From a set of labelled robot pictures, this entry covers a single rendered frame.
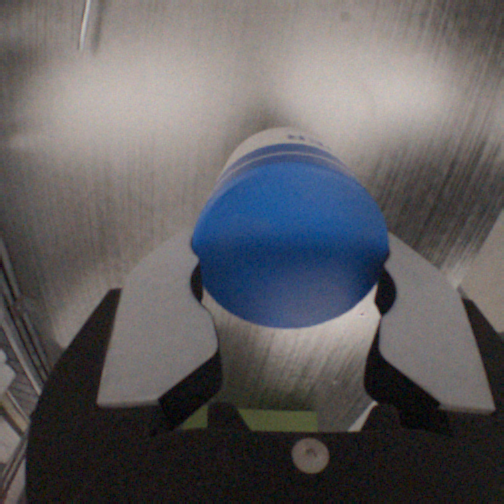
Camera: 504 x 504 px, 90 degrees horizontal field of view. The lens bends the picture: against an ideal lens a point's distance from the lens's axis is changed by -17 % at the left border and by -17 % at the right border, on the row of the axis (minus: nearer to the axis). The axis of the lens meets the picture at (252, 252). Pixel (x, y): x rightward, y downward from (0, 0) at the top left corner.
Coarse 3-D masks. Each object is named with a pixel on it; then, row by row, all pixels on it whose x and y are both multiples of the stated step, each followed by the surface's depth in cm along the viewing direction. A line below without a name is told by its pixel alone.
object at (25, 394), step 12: (0, 324) 37; (0, 336) 38; (12, 348) 40; (12, 360) 41; (24, 372) 43; (12, 384) 46; (24, 384) 46; (12, 396) 50; (24, 396) 49; (36, 396) 48; (24, 408) 52
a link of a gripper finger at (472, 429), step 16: (464, 304) 8; (480, 320) 7; (480, 336) 7; (496, 336) 7; (480, 352) 6; (496, 352) 6; (496, 368) 6; (496, 384) 5; (496, 400) 5; (448, 416) 5; (464, 416) 5; (480, 416) 5; (496, 416) 5; (448, 432) 5; (464, 432) 5; (480, 432) 5; (496, 432) 4; (480, 448) 4; (496, 448) 4
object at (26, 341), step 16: (0, 240) 34; (0, 256) 35; (0, 272) 34; (0, 288) 36; (16, 288) 38; (0, 304) 35; (0, 320) 36; (16, 320) 39; (16, 336) 39; (32, 336) 43; (16, 352) 40; (32, 352) 43; (32, 368) 44; (48, 368) 49
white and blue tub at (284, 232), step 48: (288, 144) 11; (240, 192) 9; (288, 192) 9; (336, 192) 9; (192, 240) 10; (240, 240) 10; (288, 240) 10; (336, 240) 10; (384, 240) 10; (240, 288) 11; (288, 288) 11; (336, 288) 11
